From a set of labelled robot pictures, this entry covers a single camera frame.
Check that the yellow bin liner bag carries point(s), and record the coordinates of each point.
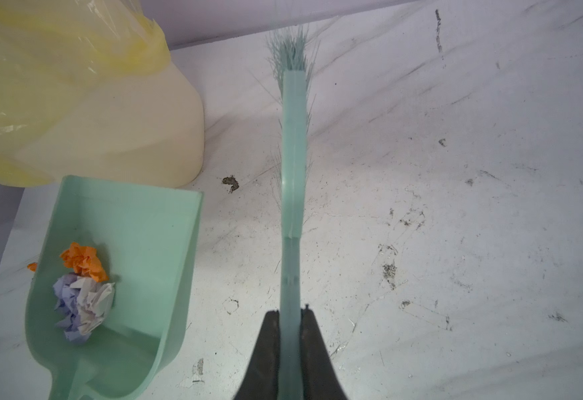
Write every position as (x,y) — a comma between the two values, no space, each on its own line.
(52,53)

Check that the green hand brush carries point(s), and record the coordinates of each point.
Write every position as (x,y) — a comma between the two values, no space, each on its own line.
(292,67)

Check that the green dustpan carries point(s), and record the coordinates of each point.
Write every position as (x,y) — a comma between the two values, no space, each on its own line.
(146,240)

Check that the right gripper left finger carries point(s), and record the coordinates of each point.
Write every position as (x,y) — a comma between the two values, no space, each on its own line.
(261,379)

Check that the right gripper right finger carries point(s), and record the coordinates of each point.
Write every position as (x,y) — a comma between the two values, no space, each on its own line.
(318,375)

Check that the purple scrap left centre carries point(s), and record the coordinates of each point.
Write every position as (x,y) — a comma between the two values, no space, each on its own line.
(84,303)

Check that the cream trash bin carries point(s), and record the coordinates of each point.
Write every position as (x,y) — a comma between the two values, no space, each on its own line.
(138,129)

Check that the orange scrap near bin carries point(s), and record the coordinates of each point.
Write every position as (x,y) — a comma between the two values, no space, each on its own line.
(84,262)

